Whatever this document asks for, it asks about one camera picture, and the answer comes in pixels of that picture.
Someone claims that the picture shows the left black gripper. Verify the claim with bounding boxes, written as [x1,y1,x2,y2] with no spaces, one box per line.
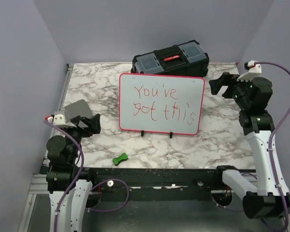
[63,113,101,163]

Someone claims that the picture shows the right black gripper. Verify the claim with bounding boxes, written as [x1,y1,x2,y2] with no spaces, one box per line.
[209,71,255,110]

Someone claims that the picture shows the green bone-shaped eraser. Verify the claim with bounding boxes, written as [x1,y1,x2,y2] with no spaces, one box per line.
[112,153,128,166]

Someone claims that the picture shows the pink framed whiteboard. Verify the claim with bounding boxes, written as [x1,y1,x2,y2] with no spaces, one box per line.
[119,73,205,135]

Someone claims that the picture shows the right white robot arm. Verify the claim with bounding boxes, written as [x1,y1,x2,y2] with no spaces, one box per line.
[209,72,290,219]

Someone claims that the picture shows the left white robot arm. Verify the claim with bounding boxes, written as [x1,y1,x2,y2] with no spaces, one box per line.
[44,113,101,232]

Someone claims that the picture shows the grey sponge block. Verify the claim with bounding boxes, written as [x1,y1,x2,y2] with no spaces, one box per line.
[64,99,93,119]

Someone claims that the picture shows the black plastic toolbox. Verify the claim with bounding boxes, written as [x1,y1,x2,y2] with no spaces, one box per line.
[130,40,209,77]

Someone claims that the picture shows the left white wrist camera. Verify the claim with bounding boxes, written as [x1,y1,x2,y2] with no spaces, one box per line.
[45,111,76,128]

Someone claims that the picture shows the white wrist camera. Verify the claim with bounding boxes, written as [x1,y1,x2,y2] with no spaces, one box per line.
[236,60,262,82]
[45,111,76,128]

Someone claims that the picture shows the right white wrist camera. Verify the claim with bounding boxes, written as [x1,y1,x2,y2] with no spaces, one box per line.
[236,60,262,82]

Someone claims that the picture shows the aluminium extrusion frame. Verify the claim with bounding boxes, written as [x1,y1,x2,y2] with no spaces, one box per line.
[18,63,74,232]

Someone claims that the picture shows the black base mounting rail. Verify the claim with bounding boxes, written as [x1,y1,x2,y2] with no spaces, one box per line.
[79,165,235,203]

